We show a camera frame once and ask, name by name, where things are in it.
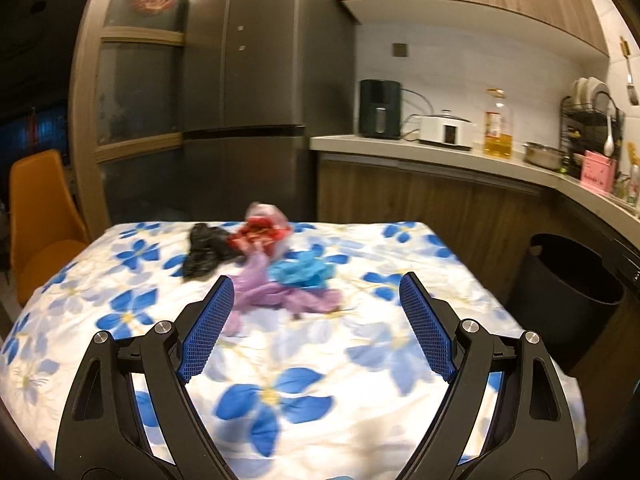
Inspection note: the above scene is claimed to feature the dark grey refrigerator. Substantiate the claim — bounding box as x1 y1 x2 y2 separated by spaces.
182 0 356 221

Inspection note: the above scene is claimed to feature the black dish rack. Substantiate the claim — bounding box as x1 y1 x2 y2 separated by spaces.
560 77 626 179

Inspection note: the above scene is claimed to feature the black plastic bag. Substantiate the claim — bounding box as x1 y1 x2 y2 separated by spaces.
182 222 244 281

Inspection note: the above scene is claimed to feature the stainless steel pot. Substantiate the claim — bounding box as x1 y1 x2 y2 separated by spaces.
524 142 565 171

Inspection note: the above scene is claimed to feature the pink utensil holder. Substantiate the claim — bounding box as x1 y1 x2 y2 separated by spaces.
580 151 617 194

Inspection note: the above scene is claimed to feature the black air fryer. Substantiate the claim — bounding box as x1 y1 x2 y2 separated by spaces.
358 79 401 140

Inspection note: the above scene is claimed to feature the wooden lower cabinet counter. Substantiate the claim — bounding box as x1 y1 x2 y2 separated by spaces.
310 134 639 301

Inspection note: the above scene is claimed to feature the wooden framed glass door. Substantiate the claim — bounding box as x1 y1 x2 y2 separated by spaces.
70 0 190 237

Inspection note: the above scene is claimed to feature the cooking oil bottle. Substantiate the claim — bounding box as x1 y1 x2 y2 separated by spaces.
484 88 513 159

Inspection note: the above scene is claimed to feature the hanging metal spatula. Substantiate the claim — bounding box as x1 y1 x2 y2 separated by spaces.
620 37 639 106

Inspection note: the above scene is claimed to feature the purple plastic bag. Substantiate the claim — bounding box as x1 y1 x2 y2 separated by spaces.
222 252 343 336

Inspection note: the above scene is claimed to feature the blue disposable glove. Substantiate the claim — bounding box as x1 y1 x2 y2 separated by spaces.
267 252 335 289

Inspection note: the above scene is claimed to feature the white rice cooker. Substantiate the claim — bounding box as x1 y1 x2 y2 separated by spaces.
418 108 475 152

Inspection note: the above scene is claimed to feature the orange chair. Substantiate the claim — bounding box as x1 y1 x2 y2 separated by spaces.
9 150 89 307

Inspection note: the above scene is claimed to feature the wall power socket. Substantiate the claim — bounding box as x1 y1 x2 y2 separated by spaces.
393 44 408 58

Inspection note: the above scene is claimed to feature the white ladle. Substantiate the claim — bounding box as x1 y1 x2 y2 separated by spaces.
603 105 615 158

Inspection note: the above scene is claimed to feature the small red white snack bag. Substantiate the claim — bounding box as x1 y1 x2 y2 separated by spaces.
229 203 294 260

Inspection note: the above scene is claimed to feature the black trash bin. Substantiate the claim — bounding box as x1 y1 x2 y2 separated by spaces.
506 233 625 374

